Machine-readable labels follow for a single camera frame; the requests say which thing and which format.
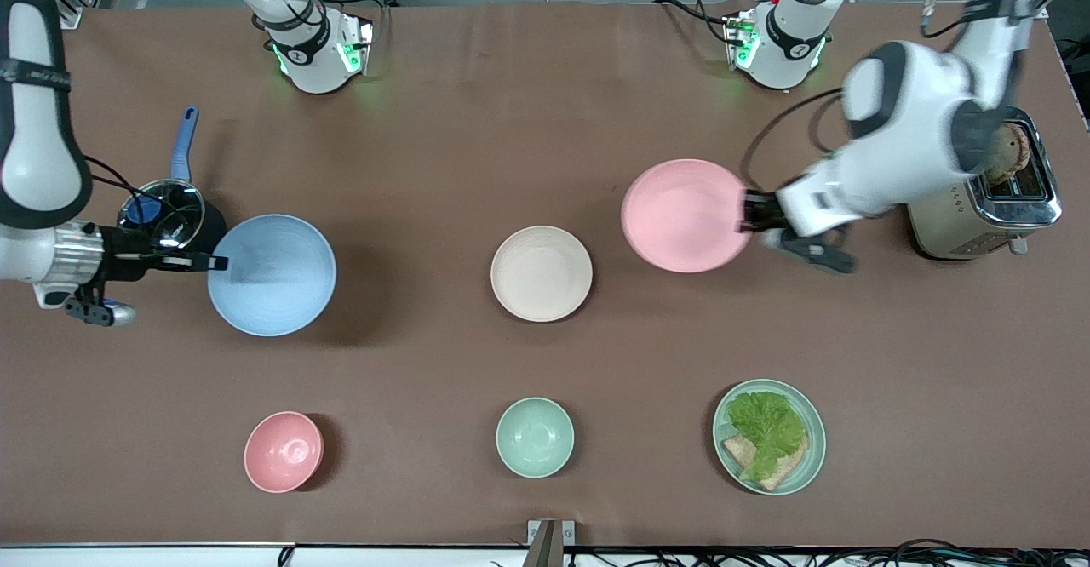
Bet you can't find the wide pink bowl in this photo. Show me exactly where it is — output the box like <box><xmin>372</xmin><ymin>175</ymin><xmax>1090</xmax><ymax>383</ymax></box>
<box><xmin>621</xmin><ymin>159</ymin><xmax>753</xmax><ymax>274</ymax></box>

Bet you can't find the wide blue bowl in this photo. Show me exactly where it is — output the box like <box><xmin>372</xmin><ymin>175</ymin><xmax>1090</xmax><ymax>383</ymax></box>
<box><xmin>207</xmin><ymin>214</ymin><xmax>337</xmax><ymax>337</ymax></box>

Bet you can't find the glass lid with blue knob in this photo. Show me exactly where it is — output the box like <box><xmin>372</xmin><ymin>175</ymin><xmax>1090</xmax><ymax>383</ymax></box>
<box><xmin>119</xmin><ymin>180</ymin><xmax>207</xmax><ymax>253</ymax></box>

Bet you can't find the cream and chrome toaster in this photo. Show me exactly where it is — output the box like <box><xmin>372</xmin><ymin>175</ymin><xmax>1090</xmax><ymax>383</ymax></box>
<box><xmin>905</xmin><ymin>106</ymin><xmax>1063</xmax><ymax>261</ymax></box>

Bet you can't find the small pink bowl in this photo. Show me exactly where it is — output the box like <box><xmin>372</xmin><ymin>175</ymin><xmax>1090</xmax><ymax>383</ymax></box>
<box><xmin>244</xmin><ymin>411</ymin><xmax>324</xmax><ymax>494</ymax></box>

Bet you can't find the wide beige bowl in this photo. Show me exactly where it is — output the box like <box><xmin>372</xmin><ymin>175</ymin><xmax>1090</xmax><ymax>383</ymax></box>
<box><xmin>490</xmin><ymin>226</ymin><xmax>594</xmax><ymax>323</ymax></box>

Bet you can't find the green lettuce leaf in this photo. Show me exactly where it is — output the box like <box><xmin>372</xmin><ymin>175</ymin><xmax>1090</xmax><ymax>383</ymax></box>
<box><xmin>726</xmin><ymin>391</ymin><xmax>808</xmax><ymax>483</ymax></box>

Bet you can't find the pale green plate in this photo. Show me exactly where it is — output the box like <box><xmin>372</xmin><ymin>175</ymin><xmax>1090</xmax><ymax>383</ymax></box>
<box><xmin>713</xmin><ymin>379</ymin><xmax>827</xmax><ymax>496</ymax></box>

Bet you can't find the toast slice in toaster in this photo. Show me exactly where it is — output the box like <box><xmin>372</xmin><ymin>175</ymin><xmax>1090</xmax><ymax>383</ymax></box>
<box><xmin>979</xmin><ymin>123</ymin><xmax>1033</xmax><ymax>186</ymax></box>

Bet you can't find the brown bread slice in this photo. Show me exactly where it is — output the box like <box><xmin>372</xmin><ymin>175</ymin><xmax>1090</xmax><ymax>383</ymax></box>
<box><xmin>722</xmin><ymin>432</ymin><xmax>810</xmax><ymax>492</ymax></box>

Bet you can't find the small green bowl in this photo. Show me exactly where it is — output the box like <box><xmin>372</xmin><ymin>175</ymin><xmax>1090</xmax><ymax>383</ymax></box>
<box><xmin>496</xmin><ymin>397</ymin><xmax>575</xmax><ymax>478</ymax></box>

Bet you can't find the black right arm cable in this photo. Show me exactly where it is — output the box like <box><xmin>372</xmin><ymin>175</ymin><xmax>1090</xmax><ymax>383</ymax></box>
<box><xmin>83</xmin><ymin>154</ymin><xmax>184</xmax><ymax>236</ymax></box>

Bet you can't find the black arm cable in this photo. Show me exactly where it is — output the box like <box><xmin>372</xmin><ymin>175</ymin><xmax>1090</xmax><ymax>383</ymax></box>
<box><xmin>739</xmin><ymin>86</ymin><xmax>848</xmax><ymax>189</ymax></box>
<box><xmin>83</xmin><ymin>154</ymin><xmax>184</xmax><ymax>236</ymax></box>

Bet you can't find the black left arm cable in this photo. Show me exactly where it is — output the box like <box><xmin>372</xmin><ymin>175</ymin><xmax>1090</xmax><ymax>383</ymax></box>
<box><xmin>739</xmin><ymin>86</ymin><xmax>848</xmax><ymax>189</ymax></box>

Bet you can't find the dark pot with blue handle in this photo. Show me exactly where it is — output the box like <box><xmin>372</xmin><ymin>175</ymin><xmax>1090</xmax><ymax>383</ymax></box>
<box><xmin>117</xmin><ymin>106</ymin><xmax>227</xmax><ymax>272</ymax></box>

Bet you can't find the black cable bundle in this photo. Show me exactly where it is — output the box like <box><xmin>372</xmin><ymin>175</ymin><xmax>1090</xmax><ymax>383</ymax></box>
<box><xmin>566</xmin><ymin>537</ymin><xmax>1090</xmax><ymax>567</ymax></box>

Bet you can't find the grey metal bracket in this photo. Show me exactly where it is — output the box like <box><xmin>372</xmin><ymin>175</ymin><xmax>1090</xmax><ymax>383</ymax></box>
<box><xmin>526</xmin><ymin>519</ymin><xmax>577</xmax><ymax>567</ymax></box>

